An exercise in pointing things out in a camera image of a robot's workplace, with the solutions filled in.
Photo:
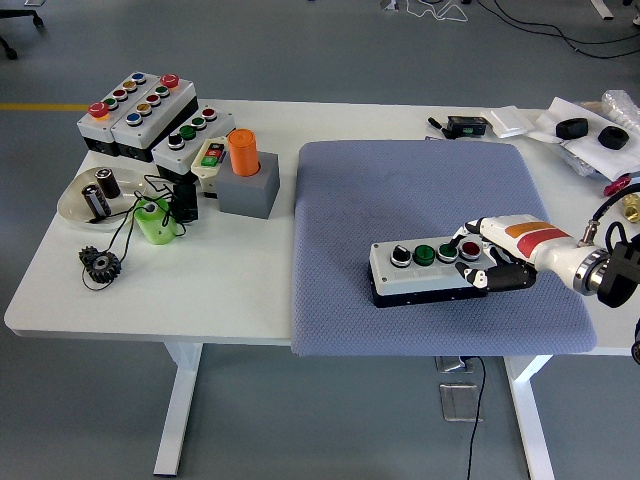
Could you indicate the grey cube block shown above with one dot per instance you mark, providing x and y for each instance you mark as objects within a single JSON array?
[{"x": 247, "y": 197}]

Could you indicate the green plastic cylinder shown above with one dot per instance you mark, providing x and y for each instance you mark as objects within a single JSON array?
[{"x": 155, "y": 227}]

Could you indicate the black electronic module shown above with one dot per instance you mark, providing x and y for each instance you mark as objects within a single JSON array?
[{"x": 465, "y": 126}]

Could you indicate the metal floor socket plate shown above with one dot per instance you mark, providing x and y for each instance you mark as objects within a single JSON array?
[{"x": 460, "y": 402}]

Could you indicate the clear bubble wrap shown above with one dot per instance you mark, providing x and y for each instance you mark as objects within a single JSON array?
[{"x": 620, "y": 102}]

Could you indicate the black office chair base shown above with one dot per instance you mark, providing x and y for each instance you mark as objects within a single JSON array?
[{"x": 10, "y": 50}]

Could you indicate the grey-blue textured mat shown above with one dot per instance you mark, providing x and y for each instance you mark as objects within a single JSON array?
[{"x": 375, "y": 200}]

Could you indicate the black cylindrical capacitor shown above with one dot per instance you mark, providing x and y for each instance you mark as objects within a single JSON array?
[
  {"x": 109, "y": 185},
  {"x": 96, "y": 201}
]

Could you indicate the clear shallow dish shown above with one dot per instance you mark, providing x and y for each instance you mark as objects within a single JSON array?
[{"x": 75, "y": 205}]

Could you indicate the beige start-stop switch box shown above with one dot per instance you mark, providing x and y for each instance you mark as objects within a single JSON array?
[{"x": 210, "y": 155}]

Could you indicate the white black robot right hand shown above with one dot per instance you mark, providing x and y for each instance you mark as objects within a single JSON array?
[{"x": 530, "y": 240}]

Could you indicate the black metal gear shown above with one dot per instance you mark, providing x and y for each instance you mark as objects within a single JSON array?
[{"x": 102, "y": 265}]

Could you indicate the grey four-button control box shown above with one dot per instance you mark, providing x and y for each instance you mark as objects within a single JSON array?
[
  {"x": 425, "y": 280},
  {"x": 167, "y": 157}
]

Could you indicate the white foam sheet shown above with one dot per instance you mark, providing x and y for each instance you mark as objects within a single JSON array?
[{"x": 555, "y": 115}]

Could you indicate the clear plastic bag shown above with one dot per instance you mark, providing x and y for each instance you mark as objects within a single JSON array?
[{"x": 580, "y": 162}]

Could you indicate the white table leg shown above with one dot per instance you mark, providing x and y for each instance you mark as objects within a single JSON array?
[
  {"x": 180, "y": 400},
  {"x": 532, "y": 415}
]

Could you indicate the black plug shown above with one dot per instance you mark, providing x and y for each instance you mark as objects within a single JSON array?
[{"x": 435, "y": 122}]

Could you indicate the grey five-button control box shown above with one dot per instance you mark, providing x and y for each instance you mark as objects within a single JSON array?
[
  {"x": 150, "y": 131},
  {"x": 92, "y": 130}
]

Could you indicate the small black device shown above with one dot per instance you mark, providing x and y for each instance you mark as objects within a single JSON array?
[{"x": 186, "y": 202}]

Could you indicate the orange cylinder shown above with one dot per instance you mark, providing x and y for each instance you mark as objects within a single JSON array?
[{"x": 242, "y": 155}]

